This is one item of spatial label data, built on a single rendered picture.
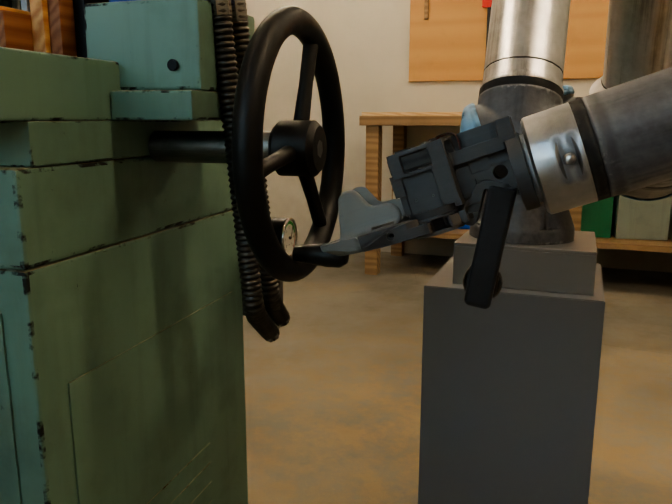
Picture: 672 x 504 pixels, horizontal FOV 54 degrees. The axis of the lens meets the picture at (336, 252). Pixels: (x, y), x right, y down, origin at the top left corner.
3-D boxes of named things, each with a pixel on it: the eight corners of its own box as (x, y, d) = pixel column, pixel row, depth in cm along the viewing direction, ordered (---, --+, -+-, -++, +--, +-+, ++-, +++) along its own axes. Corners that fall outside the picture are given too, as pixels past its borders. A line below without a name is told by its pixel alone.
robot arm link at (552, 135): (593, 195, 62) (602, 207, 53) (541, 210, 64) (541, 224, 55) (566, 104, 61) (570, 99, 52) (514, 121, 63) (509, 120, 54)
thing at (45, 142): (32, 167, 58) (28, 121, 57) (-146, 162, 64) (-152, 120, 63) (232, 147, 95) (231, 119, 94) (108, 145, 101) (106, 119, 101)
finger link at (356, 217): (307, 204, 66) (393, 175, 63) (326, 260, 66) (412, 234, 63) (296, 207, 63) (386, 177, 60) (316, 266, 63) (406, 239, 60)
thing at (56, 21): (63, 63, 71) (57, -10, 69) (52, 63, 71) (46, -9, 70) (146, 72, 86) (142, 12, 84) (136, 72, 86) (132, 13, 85)
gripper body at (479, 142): (395, 156, 66) (514, 115, 62) (421, 237, 67) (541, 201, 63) (377, 159, 59) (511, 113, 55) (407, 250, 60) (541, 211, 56)
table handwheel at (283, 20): (290, -59, 59) (364, 79, 87) (100, -43, 65) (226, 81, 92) (248, 258, 55) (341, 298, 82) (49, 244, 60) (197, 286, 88)
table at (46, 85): (38, 122, 45) (30, 30, 44) (-268, 121, 54) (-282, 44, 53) (318, 119, 102) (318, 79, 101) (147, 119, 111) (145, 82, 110)
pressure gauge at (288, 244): (283, 273, 100) (283, 220, 98) (260, 272, 101) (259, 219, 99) (298, 265, 106) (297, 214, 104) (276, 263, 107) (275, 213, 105)
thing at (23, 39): (7, 60, 67) (2, 9, 66) (-6, 61, 68) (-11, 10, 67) (143, 75, 91) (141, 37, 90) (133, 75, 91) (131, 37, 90)
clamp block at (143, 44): (199, 90, 66) (195, -5, 64) (85, 91, 70) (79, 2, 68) (258, 94, 80) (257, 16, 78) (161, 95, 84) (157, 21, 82)
